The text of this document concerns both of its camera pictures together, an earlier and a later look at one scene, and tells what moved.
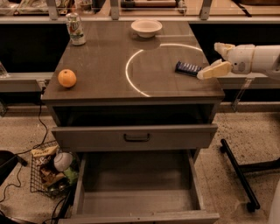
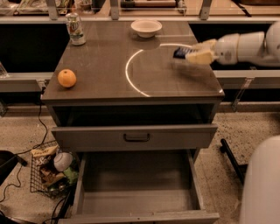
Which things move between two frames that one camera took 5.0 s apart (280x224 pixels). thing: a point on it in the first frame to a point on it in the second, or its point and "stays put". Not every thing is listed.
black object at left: (8, 162) stays put
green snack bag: (71, 175) stays put
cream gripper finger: (222, 49) to (206, 45)
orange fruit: (66, 78) stays put
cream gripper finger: (220, 68) to (202, 57)
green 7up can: (75, 29) stays put
